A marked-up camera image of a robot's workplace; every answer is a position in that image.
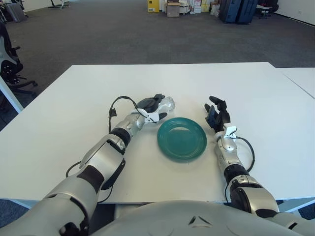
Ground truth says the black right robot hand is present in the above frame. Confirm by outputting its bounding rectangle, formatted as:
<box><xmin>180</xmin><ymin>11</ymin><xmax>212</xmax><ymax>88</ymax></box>
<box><xmin>204</xmin><ymin>95</ymin><xmax>232</xmax><ymax>133</ymax></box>

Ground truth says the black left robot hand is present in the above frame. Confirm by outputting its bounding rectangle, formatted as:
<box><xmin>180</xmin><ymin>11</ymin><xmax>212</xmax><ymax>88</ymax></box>
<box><xmin>136</xmin><ymin>93</ymin><xmax>165</xmax><ymax>113</ymax></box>

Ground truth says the clear plastic bottle blue cap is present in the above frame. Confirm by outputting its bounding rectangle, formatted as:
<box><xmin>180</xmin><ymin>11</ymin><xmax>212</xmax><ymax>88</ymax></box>
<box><xmin>157</xmin><ymin>96</ymin><xmax>177</xmax><ymax>121</ymax></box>

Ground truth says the teal green plate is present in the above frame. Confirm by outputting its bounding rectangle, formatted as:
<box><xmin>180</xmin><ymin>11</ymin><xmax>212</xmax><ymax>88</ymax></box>
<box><xmin>157</xmin><ymin>117</ymin><xmax>208</xmax><ymax>162</ymax></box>

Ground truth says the brown cardboard box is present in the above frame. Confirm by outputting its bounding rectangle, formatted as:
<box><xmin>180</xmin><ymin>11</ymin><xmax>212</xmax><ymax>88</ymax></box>
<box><xmin>166</xmin><ymin>2</ymin><xmax>180</xmax><ymax>17</ymax></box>

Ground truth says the yellow box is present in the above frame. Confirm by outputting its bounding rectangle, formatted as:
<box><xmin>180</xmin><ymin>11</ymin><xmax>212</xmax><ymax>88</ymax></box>
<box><xmin>147</xmin><ymin>0</ymin><xmax>159</xmax><ymax>13</ymax></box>

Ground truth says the grey robot torso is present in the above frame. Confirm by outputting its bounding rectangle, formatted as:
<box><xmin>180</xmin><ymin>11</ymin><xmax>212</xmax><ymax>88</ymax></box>
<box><xmin>86</xmin><ymin>200</ymin><xmax>315</xmax><ymax>236</ymax></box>

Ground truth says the blue suitcase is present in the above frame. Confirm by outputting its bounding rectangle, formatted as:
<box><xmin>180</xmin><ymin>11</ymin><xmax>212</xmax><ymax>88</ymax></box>
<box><xmin>219</xmin><ymin>0</ymin><xmax>239</xmax><ymax>24</ymax></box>

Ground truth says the stack of white boxes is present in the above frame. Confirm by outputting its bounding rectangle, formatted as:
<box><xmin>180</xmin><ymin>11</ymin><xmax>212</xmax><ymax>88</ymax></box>
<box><xmin>179</xmin><ymin>0</ymin><xmax>210</xmax><ymax>13</ymax></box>

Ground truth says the dark navy suitcase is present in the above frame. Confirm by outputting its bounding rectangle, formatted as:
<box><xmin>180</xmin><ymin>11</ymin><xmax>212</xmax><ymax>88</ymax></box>
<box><xmin>236</xmin><ymin>0</ymin><xmax>258</xmax><ymax>25</ymax></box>

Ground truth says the black chair with white seat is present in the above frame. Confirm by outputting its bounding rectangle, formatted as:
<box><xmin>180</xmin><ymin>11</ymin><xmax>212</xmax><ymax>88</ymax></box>
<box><xmin>255</xmin><ymin>3</ymin><xmax>280</xmax><ymax>19</ymax></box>

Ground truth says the black stand base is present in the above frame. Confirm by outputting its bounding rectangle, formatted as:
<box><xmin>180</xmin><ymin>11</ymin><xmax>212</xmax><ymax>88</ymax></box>
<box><xmin>48</xmin><ymin>0</ymin><xmax>71</xmax><ymax>9</ymax></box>

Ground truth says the black office chair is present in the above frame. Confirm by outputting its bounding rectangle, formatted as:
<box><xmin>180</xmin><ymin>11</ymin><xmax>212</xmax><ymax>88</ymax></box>
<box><xmin>0</xmin><ymin>22</ymin><xmax>38</xmax><ymax>93</ymax></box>

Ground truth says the grey hard case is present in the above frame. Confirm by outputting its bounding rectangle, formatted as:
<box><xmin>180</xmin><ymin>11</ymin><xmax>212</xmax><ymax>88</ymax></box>
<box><xmin>4</xmin><ymin>3</ymin><xmax>27</xmax><ymax>23</ymax></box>

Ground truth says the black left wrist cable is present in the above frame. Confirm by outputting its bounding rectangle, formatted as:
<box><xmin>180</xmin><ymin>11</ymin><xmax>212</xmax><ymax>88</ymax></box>
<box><xmin>107</xmin><ymin>95</ymin><xmax>150</xmax><ymax>131</ymax></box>

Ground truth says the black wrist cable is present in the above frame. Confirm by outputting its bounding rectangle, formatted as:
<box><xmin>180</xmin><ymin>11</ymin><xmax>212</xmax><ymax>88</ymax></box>
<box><xmin>235</xmin><ymin>137</ymin><xmax>254</xmax><ymax>173</ymax></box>
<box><xmin>107</xmin><ymin>95</ymin><xmax>150</xmax><ymax>131</ymax></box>

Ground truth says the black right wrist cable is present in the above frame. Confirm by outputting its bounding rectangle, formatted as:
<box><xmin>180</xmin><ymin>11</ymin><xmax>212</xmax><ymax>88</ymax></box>
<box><xmin>235</xmin><ymin>137</ymin><xmax>254</xmax><ymax>173</ymax></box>

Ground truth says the white table leg frame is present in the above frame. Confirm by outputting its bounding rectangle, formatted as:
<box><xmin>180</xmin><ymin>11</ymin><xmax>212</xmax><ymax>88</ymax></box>
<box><xmin>0</xmin><ymin>198</ymin><xmax>34</xmax><ymax>210</ymax></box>
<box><xmin>275</xmin><ymin>196</ymin><xmax>315</xmax><ymax>214</ymax></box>

